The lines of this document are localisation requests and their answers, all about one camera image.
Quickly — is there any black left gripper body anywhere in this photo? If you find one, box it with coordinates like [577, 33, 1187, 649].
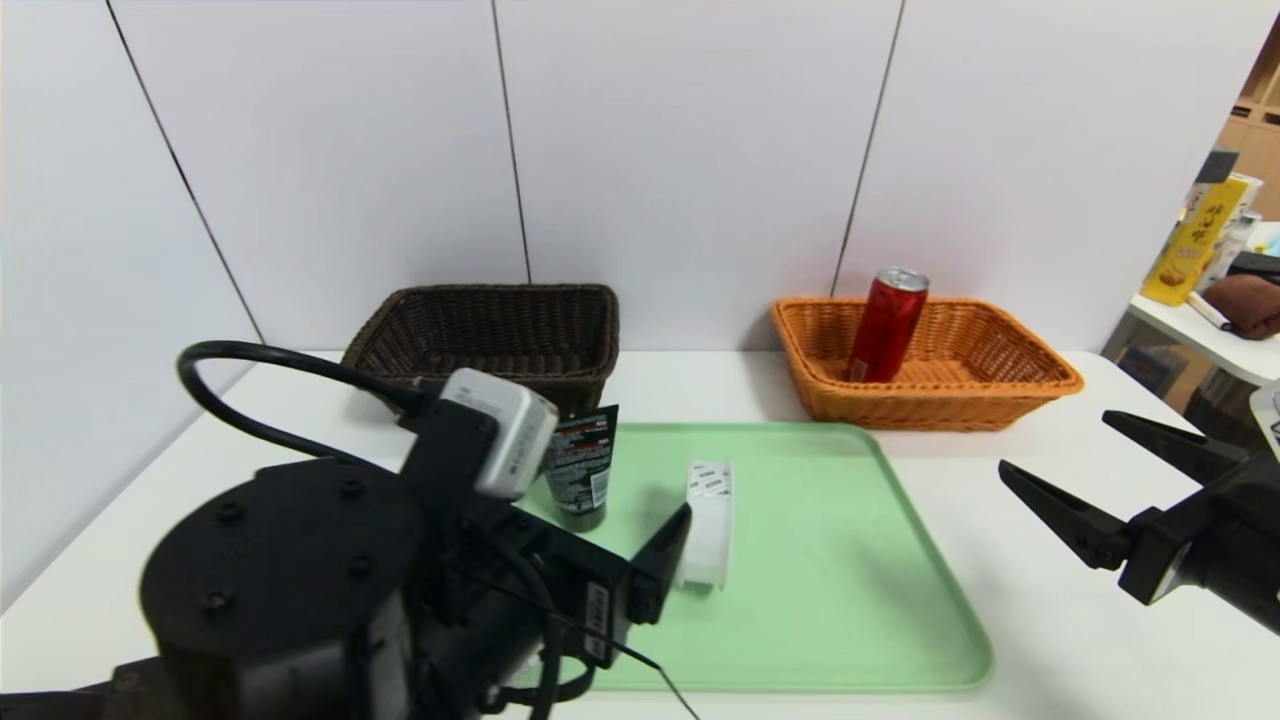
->
[458, 505, 632, 670]

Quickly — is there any black cosmetic tube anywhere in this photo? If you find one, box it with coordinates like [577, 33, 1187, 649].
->
[545, 405, 620, 533]

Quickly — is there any white side table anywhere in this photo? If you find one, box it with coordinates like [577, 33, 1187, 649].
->
[1128, 222, 1280, 393]

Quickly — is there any orange wicker basket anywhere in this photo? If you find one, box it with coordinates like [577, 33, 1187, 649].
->
[771, 297, 1085, 433]

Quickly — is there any dark table pedestal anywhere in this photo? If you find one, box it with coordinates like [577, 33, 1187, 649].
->
[1185, 370, 1280, 451]

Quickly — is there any grey black carton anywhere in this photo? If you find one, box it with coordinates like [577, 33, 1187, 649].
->
[1187, 148, 1241, 216]

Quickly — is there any white round container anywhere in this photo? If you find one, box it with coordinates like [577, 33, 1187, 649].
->
[678, 460, 736, 591]

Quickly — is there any white printed box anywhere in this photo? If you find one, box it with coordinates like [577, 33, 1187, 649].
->
[1205, 173, 1264, 291]

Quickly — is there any dark brown wicker basket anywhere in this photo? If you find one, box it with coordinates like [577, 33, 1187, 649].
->
[343, 284, 621, 416]

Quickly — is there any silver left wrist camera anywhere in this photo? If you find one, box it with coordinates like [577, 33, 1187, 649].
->
[440, 368, 560, 501]

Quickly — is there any red drink can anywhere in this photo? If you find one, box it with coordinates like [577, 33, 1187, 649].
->
[846, 266, 931, 384]

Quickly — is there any dark box under table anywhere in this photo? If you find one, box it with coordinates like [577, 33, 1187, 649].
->
[1115, 345, 1191, 401]

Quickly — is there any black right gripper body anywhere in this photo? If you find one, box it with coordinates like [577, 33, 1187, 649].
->
[1117, 449, 1280, 636]

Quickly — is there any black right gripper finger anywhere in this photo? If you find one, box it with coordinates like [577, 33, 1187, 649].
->
[997, 459, 1134, 571]
[1101, 409, 1251, 486]

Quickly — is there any thin black cable tie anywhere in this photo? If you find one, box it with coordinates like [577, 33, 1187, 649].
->
[560, 615, 701, 720]

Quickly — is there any wooden shelf unit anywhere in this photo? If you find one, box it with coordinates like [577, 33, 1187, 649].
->
[1218, 20, 1280, 223]

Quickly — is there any brown folded cloth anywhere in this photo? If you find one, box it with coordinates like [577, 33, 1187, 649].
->
[1203, 274, 1280, 341]

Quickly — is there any black left camera cable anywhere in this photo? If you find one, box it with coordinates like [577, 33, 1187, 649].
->
[177, 341, 443, 471]

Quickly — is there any yellow snack box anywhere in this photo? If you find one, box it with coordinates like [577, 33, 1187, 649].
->
[1142, 178, 1249, 307]

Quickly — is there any white black marker pen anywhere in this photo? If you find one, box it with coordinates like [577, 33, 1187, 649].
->
[1187, 291, 1233, 332]

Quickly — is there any light green plastic tray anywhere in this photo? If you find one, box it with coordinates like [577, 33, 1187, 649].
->
[500, 421, 995, 693]

